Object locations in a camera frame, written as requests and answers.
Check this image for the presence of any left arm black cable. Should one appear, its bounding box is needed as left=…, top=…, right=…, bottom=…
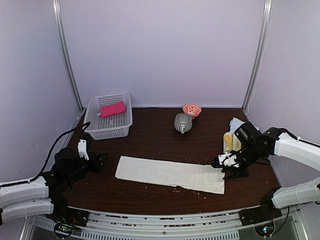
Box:
left=0, top=121, right=91, bottom=187

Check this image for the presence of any pink microfibre towel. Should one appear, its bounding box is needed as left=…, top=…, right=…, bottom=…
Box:
left=99, top=101, right=126, bottom=118

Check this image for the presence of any light blue towel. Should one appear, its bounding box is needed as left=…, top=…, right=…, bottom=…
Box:
left=229, top=117, right=260, bottom=133

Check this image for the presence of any red white patterned bowl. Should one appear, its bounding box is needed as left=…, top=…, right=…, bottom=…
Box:
left=182, top=103, right=202, bottom=118

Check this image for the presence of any beige towel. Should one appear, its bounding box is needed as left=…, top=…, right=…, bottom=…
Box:
left=115, top=156, right=225, bottom=195

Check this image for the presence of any aluminium corner post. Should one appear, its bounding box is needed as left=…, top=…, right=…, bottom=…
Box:
left=242, top=0, right=274, bottom=115
left=52, top=0, right=85, bottom=112

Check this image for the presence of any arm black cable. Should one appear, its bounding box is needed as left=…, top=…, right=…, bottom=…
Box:
left=0, top=121, right=91, bottom=187
left=259, top=157, right=293, bottom=237

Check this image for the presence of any yellow green patterned towel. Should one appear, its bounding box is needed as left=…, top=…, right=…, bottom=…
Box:
left=223, top=132, right=242, bottom=153

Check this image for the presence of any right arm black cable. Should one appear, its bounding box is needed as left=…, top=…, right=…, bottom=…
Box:
left=259, top=157, right=293, bottom=237

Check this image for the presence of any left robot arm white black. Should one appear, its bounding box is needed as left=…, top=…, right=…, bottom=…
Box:
left=0, top=147, right=109, bottom=226

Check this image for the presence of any aluminium front rail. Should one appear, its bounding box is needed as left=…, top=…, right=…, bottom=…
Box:
left=19, top=206, right=308, bottom=240

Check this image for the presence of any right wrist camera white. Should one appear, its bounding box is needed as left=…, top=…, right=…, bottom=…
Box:
left=211, top=153, right=239, bottom=168

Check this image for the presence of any white perforated plastic basket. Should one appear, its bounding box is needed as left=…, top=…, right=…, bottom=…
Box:
left=83, top=92, right=133, bottom=141

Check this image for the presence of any left aluminium corner post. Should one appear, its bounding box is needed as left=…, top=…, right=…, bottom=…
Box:
left=52, top=0, right=85, bottom=112

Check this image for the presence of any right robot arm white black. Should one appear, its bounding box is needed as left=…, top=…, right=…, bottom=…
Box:
left=211, top=121, right=320, bottom=221

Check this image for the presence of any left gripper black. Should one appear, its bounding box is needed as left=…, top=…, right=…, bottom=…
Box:
left=65, top=151, right=109, bottom=185

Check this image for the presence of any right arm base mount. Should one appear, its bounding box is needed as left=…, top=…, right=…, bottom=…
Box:
left=238, top=206, right=282, bottom=226

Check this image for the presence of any grey striped ceramic mug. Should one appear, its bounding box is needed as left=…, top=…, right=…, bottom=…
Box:
left=173, top=113, right=193, bottom=134

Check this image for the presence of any right aluminium corner post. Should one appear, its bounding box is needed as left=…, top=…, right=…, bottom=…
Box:
left=242, top=0, right=274, bottom=115

